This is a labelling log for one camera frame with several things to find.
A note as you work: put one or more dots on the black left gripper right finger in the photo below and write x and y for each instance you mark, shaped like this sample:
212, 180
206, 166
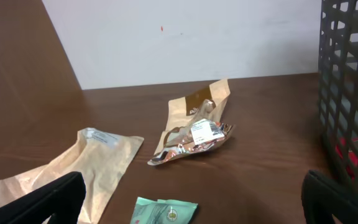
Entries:
323, 200

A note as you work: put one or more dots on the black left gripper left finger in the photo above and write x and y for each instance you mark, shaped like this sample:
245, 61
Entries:
58, 202

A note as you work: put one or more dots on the plain beige paper pouch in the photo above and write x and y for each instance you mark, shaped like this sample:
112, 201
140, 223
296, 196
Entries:
102, 158

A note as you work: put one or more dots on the small teal sachet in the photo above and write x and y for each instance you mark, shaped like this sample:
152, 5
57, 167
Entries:
162, 211

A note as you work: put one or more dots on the dark grey plastic basket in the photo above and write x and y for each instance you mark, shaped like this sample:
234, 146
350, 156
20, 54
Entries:
338, 77

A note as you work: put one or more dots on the beige brown foil pouch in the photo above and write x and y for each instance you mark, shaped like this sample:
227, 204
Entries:
194, 124

